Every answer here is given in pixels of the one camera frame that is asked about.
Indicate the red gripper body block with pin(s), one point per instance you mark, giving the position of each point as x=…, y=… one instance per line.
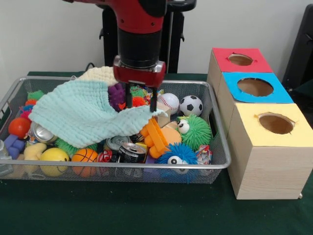
x=139, y=76

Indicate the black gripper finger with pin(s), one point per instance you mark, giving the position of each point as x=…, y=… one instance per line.
x=128, y=96
x=153, y=100

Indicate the cream yellow knitted cloth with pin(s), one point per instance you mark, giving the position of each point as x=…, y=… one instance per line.
x=100, y=74

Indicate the long orange toy brick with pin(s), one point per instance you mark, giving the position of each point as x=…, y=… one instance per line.
x=155, y=138

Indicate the pale blue waffle cloth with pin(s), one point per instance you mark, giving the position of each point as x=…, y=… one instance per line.
x=83, y=115

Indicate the crushed shiny silver can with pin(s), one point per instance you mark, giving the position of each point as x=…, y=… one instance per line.
x=41, y=133

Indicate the shallow clear mesh bin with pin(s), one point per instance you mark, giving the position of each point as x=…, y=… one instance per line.
x=210, y=88

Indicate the wooden box with three holes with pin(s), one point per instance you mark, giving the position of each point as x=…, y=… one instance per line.
x=264, y=171

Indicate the purple spiky toy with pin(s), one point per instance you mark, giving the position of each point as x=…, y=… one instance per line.
x=116, y=95

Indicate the white baseball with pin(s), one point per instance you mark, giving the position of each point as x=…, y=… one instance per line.
x=168, y=103

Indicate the small soccer ball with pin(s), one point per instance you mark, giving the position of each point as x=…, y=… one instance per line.
x=190, y=105

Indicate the silver drink can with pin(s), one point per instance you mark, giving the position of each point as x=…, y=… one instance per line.
x=117, y=142

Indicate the large green spiky ball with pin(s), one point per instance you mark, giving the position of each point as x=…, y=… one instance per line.
x=195, y=133

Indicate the black drink can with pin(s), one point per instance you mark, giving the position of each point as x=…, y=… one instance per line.
x=133, y=152

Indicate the blue spiky ball with eyes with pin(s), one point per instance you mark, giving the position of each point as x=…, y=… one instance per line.
x=176, y=155

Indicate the small orange basketball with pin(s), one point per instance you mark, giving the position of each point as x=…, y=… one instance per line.
x=84, y=157

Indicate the light green spiky ball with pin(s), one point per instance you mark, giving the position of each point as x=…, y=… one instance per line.
x=66, y=146

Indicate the yellow smiley ball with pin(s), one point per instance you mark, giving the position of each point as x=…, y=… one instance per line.
x=55, y=156

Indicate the small yellow rubber duck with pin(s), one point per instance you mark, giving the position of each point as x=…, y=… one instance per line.
x=33, y=151

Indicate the dark green table cloth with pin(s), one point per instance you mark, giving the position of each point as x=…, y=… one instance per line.
x=146, y=210

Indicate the plain red ball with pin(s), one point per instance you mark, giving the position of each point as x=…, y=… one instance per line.
x=19, y=127

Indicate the black upright panel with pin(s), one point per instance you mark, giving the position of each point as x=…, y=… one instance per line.
x=303, y=49

